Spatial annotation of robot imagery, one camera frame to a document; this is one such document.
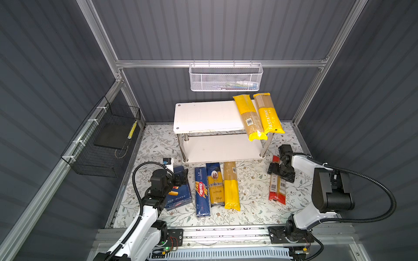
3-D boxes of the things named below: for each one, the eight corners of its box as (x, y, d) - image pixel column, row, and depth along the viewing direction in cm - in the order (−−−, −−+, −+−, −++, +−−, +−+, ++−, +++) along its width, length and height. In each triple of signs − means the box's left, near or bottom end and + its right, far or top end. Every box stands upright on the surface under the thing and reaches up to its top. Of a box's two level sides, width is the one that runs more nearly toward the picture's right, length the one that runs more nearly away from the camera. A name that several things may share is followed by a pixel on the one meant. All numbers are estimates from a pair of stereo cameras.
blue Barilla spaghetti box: (196, 217, 81) (195, 215, 78) (195, 171, 98) (194, 167, 95) (210, 216, 81) (210, 214, 78) (207, 170, 98) (207, 166, 95)
